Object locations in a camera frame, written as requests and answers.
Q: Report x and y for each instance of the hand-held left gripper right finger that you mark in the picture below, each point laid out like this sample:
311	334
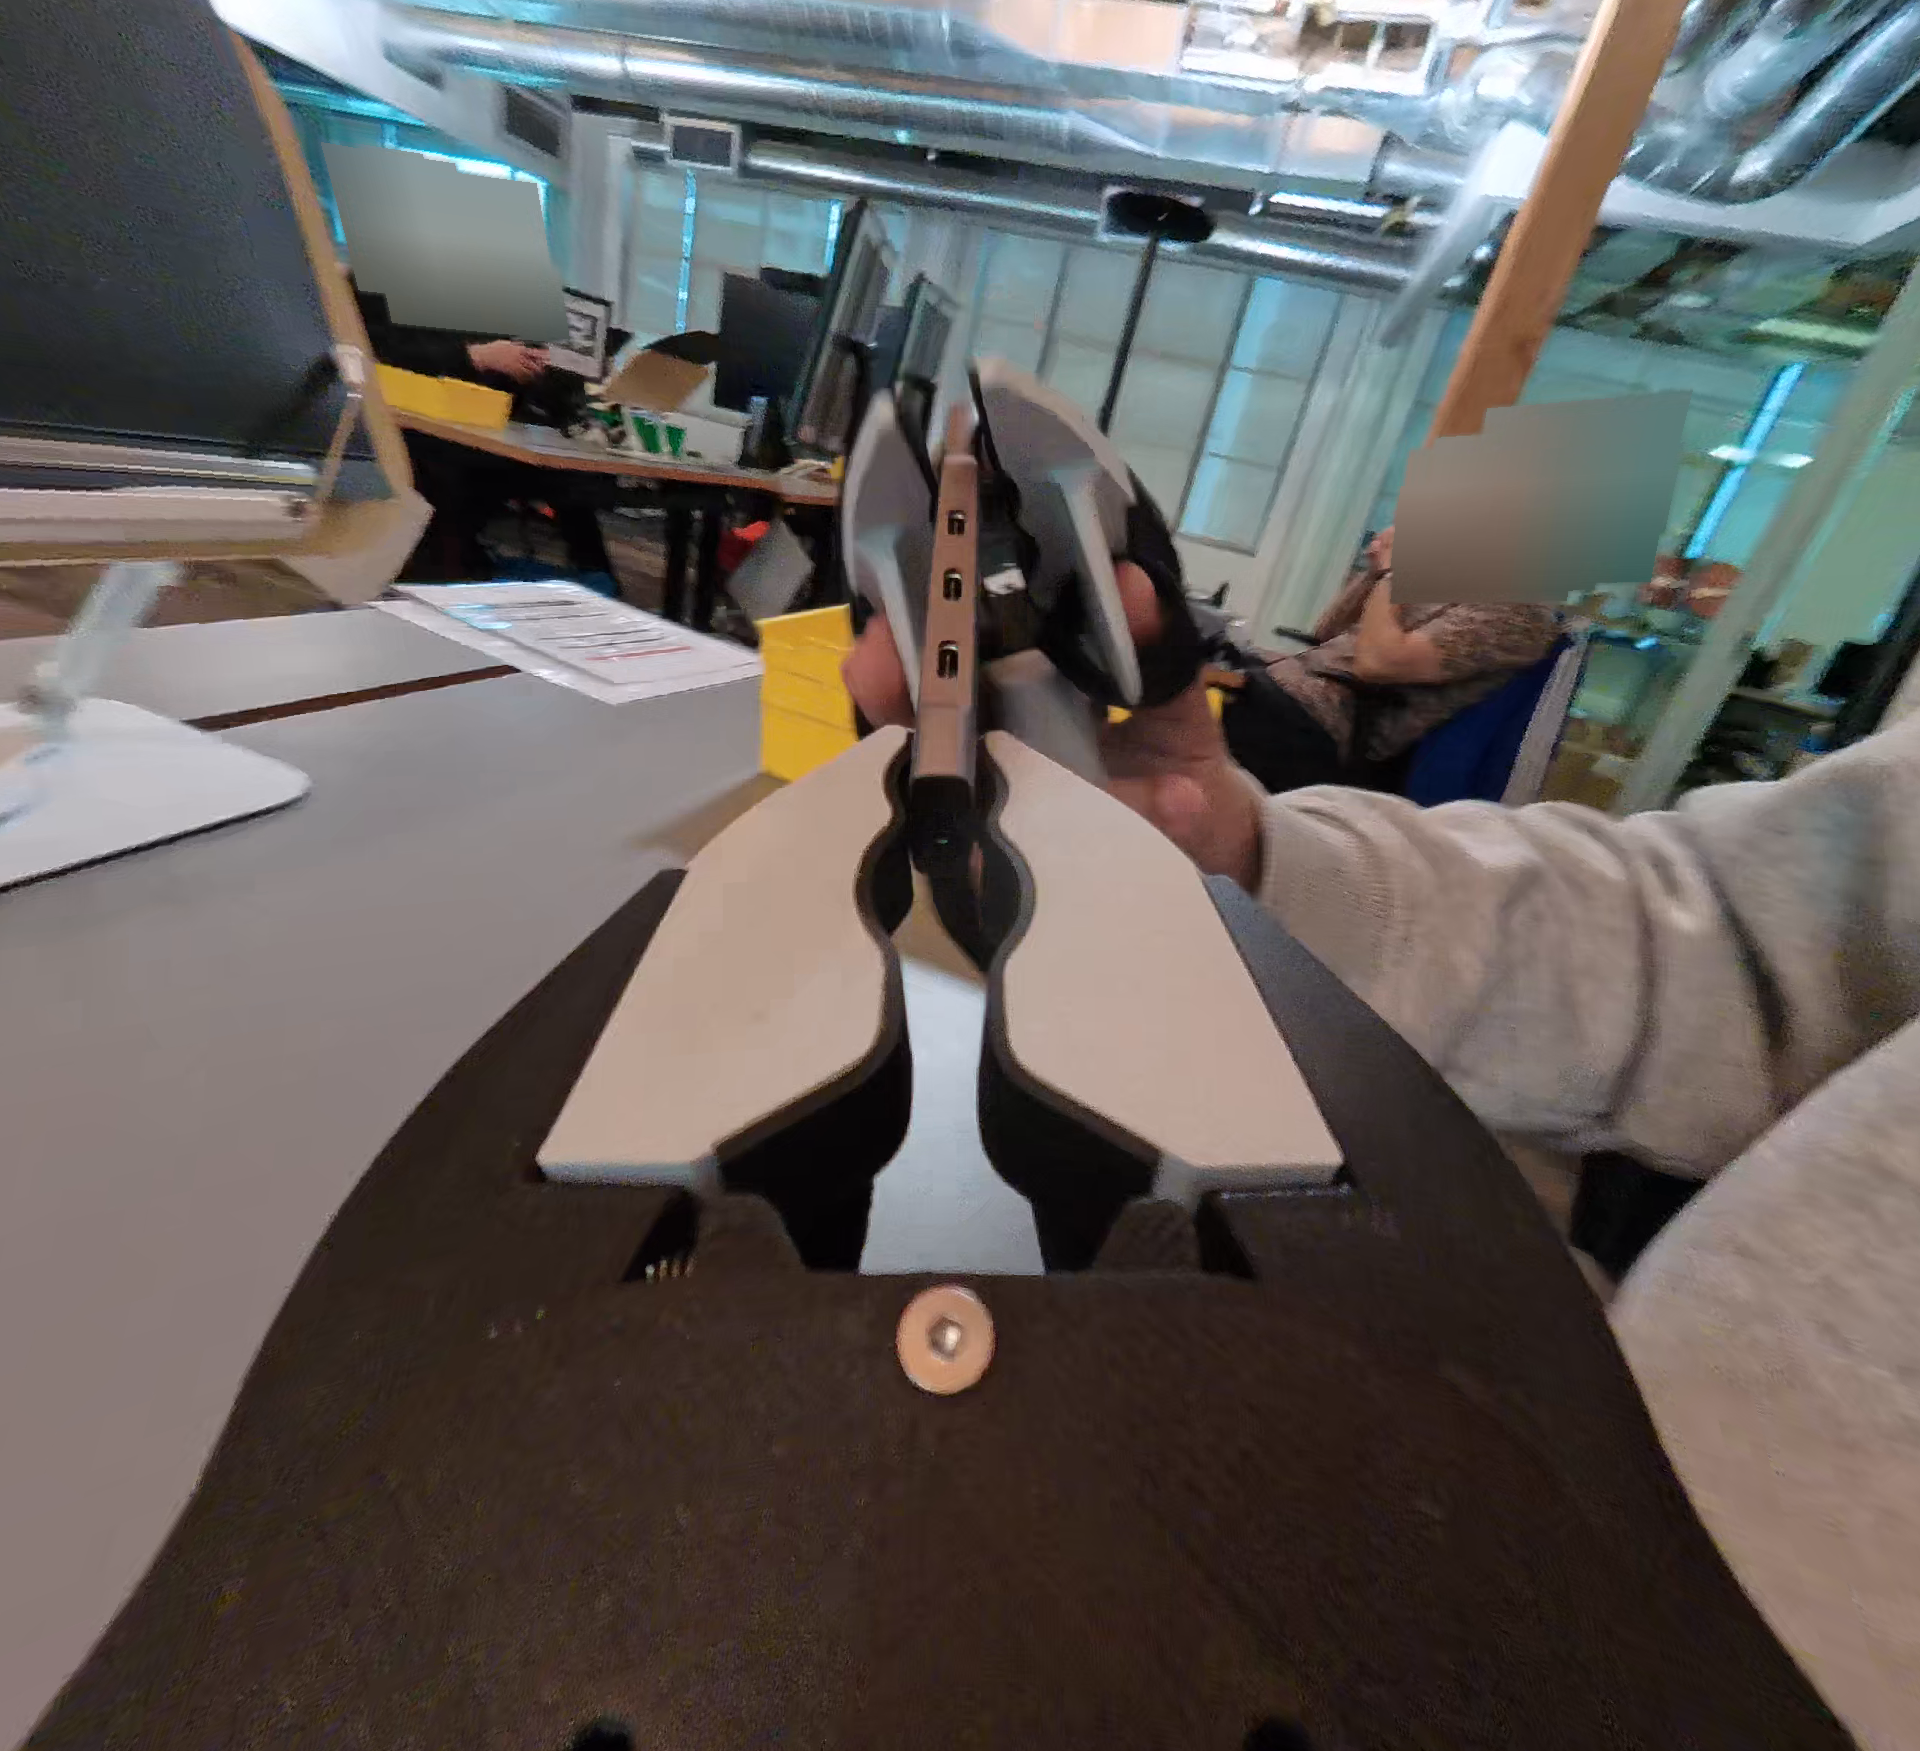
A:
1154	1002

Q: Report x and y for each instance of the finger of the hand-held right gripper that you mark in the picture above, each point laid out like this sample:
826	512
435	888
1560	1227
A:
889	536
1057	431

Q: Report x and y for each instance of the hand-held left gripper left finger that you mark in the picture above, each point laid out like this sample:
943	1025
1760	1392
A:
735	973

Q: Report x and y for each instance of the grey USB hub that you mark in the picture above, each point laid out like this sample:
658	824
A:
956	611

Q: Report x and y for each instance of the person's right forearm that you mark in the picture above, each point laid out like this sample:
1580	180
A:
1573	942

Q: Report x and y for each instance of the wooden background desk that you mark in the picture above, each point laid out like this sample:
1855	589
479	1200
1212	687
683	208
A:
675	468

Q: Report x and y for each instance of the person's right hand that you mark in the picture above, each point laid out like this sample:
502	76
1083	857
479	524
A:
1187	774

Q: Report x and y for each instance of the yellow storage bin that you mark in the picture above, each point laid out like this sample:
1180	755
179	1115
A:
451	398
801	698

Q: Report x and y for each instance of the black computer monitor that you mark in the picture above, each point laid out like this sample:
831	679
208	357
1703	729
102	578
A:
856	312
764	343

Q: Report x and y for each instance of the black pole-mounted lamp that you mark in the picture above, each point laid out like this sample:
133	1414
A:
1154	216

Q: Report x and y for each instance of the open cardboard box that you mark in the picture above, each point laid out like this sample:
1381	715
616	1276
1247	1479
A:
663	373

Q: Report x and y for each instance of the white paper sheet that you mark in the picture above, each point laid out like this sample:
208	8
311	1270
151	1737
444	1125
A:
586	633

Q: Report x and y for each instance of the blue office chair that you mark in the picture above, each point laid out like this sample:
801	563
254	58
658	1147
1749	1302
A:
1500	748

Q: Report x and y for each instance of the person's grey sweatshirt torso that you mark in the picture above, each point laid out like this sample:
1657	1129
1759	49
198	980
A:
1800	1404

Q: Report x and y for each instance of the monitor with white stand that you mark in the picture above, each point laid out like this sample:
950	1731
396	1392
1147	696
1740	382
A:
133	206

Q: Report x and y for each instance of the silver round ventilation duct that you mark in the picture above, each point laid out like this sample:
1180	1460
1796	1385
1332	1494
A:
750	54
1049	199

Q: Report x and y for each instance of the wooden post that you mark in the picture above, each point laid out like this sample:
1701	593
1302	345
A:
1590	132

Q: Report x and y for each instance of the silver duct pipe cluster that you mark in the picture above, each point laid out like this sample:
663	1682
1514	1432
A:
1800	25

